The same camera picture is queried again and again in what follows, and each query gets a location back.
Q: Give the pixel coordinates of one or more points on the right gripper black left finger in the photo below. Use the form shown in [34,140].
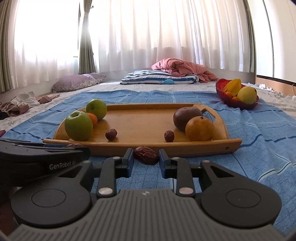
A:
[78,180]

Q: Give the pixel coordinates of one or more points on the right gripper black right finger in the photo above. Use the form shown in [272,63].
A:
[204,179]

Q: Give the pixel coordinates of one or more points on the dried red date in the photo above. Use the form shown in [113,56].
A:
[111,134]
[169,136]
[146,155]

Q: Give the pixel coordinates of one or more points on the orange mandarin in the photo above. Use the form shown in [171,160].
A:
[94,118]

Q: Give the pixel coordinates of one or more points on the dark red apple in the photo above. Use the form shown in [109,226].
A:
[183,115]

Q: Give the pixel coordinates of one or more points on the wooden serving tray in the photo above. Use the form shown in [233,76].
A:
[145,125]

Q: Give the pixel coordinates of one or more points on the small orange on tray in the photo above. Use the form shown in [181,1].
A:
[200,128]

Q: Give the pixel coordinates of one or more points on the large green apple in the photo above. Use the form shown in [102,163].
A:
[78,126]

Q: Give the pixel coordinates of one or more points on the small clothes pile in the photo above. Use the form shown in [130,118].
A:
[21,103]

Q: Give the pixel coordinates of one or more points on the blue checked blanket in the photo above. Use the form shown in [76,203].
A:
[266,154]

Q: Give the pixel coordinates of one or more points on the small orange in bowl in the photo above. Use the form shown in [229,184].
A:
[229,94]

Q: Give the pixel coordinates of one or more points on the red glass fruit bowl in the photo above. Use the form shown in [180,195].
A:
[231,100]

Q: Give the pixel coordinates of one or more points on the yellow starfruit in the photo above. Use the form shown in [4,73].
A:
[233,87]

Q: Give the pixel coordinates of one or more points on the purple pillow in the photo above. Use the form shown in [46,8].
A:
[77,81]

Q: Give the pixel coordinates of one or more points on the striped blue white pillow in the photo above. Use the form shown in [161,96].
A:
[157,77]

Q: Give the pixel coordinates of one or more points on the green drape curtain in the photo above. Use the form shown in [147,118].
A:
[86,60]

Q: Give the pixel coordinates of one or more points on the pink crumpled quilt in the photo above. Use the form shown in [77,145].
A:
[181,68]

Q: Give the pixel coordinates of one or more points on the white sheer curtain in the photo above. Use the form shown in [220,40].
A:
[130,35]

